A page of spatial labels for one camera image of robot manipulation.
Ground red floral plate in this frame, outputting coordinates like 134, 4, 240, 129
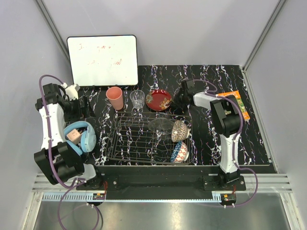
145, 89, 172, 112

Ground brown patterned bowl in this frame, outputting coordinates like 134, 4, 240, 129
171, 120, 189, 142

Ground clear glass plate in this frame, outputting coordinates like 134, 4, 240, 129
148, 117, 174, 135

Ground pink plastic cup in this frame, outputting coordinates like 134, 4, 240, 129
106, 86, 124, 110

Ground blue and red patterned bowl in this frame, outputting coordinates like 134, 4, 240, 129
170, 141, 189, 163

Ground black wire dish rack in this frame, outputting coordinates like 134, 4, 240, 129
106, 112, 195, 165

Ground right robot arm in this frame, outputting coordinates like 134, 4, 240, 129
173, 80, 244, 190

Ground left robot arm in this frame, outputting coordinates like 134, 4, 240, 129
34, 83, 104, 190

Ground pink power adapter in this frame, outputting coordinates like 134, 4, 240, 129
66, 129, 81, 145

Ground light blue headphones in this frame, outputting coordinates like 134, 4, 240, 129
64, 121, 96, 156

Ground clear plastic tumbler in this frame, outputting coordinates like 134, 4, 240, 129
130, 90, 145, 109

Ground white dry-erase board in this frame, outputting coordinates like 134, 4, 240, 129
67, 34, 138, 87

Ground orange paperback book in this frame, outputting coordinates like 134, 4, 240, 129
216, 91, 250, 122

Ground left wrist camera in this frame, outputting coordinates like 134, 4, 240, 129
61, 83, 80, 101

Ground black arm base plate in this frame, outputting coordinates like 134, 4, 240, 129
76, 165, 247, 192

